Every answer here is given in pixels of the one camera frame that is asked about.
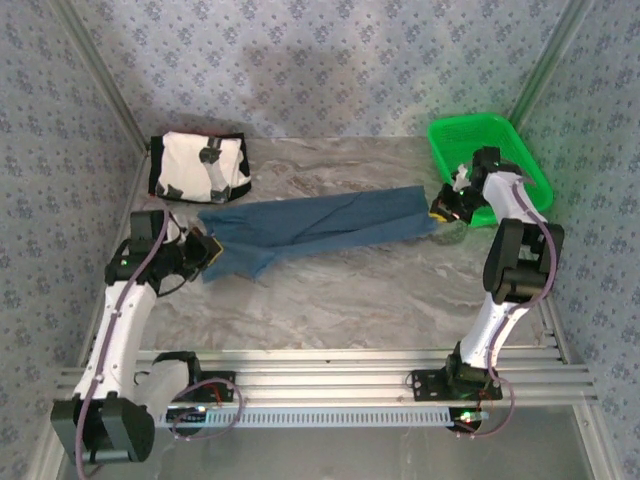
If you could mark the blue t-shirt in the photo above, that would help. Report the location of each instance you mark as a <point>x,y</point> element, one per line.
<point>340,220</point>

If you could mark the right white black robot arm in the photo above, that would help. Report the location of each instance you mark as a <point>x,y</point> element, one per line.
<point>515,265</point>

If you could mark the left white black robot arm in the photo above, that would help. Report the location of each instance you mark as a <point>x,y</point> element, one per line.
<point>117,335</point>

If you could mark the green plastic basket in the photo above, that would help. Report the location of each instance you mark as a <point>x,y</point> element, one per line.
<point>465,137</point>

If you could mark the folded white black t-shirt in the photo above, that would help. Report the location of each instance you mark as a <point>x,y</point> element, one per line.
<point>190,165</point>

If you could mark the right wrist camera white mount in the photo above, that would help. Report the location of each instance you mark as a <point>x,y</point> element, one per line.
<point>461,176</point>

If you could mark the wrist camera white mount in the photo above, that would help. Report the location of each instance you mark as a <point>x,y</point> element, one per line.
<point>179,231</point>
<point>461,176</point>

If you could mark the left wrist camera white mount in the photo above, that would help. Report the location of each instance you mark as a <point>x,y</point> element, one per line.
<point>179,231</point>

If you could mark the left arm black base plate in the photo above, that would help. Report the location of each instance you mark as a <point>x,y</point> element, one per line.
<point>220,387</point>

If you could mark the aluminium corner post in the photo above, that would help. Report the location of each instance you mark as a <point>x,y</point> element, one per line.
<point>104,75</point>
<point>553,60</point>

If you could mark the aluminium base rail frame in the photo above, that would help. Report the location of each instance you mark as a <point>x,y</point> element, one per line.
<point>325,375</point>

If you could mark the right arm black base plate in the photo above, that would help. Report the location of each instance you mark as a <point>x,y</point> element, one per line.
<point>427,385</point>

